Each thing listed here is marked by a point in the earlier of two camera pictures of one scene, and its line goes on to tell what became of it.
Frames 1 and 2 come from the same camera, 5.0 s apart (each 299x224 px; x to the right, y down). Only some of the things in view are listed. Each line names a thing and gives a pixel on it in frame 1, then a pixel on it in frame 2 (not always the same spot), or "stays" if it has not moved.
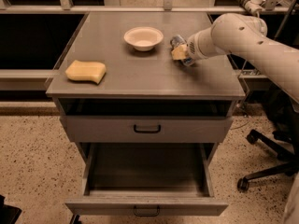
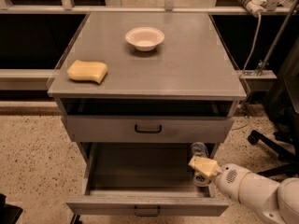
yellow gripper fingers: (179, 52) → (207, 167)
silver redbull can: (177, 41) → (199, 149)
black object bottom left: (8, 214) stays
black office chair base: (285, 144) stays
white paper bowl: (144, 38) stays
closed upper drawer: (146, 129) stays
